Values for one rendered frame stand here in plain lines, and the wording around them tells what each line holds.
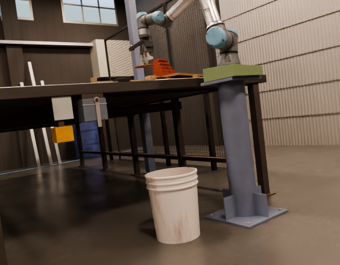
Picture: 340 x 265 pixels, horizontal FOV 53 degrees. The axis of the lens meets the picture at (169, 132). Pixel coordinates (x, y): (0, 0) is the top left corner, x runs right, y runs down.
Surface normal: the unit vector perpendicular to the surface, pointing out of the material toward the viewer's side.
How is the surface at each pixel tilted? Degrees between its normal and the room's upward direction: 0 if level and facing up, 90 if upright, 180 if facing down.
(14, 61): 90
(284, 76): 90
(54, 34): 90
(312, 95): 90
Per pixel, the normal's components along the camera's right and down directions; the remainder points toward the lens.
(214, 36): -0.50, 0.20
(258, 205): -0.79, 0.12
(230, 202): 0.61, -0.04
